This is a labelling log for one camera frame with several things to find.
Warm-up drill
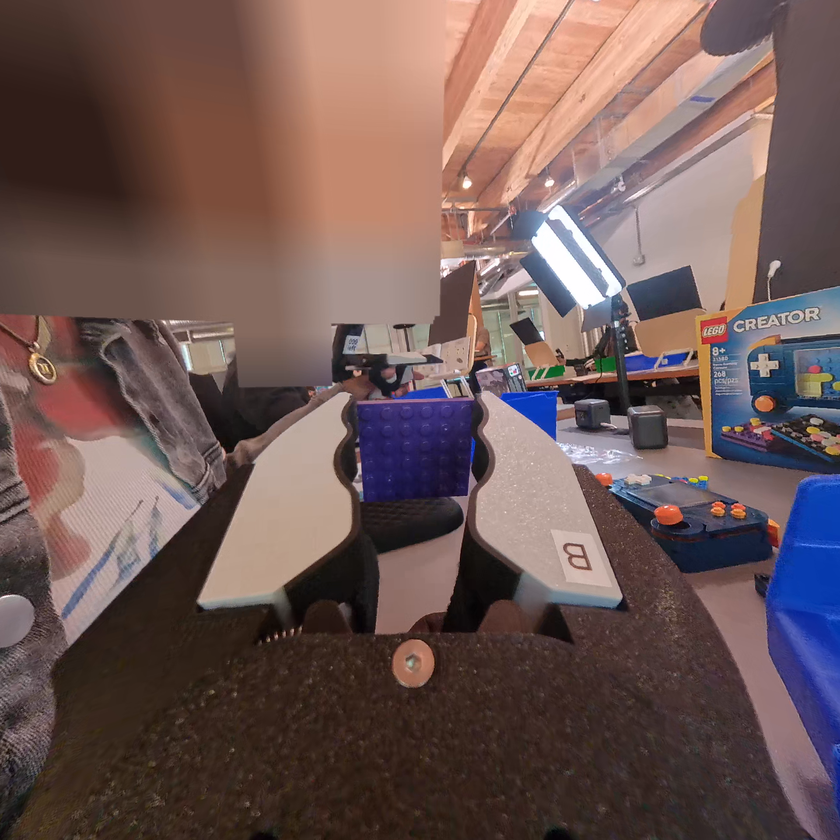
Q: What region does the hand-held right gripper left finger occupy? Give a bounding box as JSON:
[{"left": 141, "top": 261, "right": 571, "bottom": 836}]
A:
[{"left": 197, "top": 392, "right": 363, "bottom": 611}]

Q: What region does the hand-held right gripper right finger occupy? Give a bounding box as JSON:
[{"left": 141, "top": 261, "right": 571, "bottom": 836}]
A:
[{"left": 465, "top": 391, "right": 624, "bottom": 610}]

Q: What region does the large purple brick plate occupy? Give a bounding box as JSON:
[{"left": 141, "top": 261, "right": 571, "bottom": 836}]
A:
[{"left": 356, "top": 398, "right": 475, "bottom": 504}]

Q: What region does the person's left hand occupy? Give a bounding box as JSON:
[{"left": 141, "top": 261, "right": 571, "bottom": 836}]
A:
[{"left": 353, "top": 369, "right": 399, "bottom": 400}]

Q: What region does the white printed instruction board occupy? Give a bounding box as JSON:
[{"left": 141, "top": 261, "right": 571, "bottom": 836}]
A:
[{"left": 427, "top": 336, "right": 476, "bottom": 378}]

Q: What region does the large black flag panel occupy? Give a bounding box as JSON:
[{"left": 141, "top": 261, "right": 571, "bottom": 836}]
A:
[{"left": 429, "top": 260, "right": 478, "bottom": 347}]

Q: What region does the flat clear plastic bag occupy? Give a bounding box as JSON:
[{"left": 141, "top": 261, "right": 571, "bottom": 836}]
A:
[{"left": 556, "top": 438, "right": 634, "bottom": 463}]

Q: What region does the grey printed toy box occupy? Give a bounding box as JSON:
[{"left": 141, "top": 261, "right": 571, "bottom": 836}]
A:
[{"left": 475, "top": 364, "right": 527, "bottom": 395}]

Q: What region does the long blue plastic bin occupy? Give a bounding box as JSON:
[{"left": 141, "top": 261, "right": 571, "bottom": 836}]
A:
[{"left": 499, "top": 390, "right": 560, "bottom": 442}]

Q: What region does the long black wrist rest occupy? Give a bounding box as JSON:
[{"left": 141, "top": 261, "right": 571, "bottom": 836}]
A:
[{"left": 360, "top": 496, "right": 465, "bottom": 555}]

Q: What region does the far wooden table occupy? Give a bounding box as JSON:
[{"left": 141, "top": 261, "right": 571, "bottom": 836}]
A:
[{"left": 525, "top": 364, "right": 700, "bottom": 388}]

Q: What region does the person's grey denim jacket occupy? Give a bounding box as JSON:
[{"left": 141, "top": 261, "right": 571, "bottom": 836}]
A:
[{"left": 0, "top": 318, "right": 228, "bottom": 795}]

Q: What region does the blue brick game console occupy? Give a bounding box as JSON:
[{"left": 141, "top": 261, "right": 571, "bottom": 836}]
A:
[{"left": 595, "top": 471, "right": 783, "bottom": 574}]

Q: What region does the black light stand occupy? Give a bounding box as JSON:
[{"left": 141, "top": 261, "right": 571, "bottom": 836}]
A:
[{"left": 609, "top": 295, "right": 635, "bottom": 413}]

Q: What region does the studio light panel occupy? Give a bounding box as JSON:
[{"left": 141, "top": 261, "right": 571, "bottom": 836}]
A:
[{"left": 510, "top": 203, "right": 707, "bottom": 333}]

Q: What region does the person's printed white shirt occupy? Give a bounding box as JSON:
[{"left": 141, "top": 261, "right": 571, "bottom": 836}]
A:
[{"left": 0, "top": 315, "right": 206, "bottom": 623}]

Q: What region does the cardboard panel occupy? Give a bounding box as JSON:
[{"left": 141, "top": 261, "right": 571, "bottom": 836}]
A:
[{"left": 633, "top": 308, "right": 707, "bottom": 357}]

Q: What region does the blue and yellow toy box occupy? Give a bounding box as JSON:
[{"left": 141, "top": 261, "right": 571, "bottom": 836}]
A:
[{"left": 695, "top": 286, "right": 840, "bottom": 475}]

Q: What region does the tall black panel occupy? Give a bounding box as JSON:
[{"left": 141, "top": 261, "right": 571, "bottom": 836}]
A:
[{"left": 753, "top": 0, "right": 840, "bottom": 306}]

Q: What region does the gold pendant necklace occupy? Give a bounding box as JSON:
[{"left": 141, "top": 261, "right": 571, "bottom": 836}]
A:
[{"left": 0, "top": 317, "right": 59, "bottom": 385}]

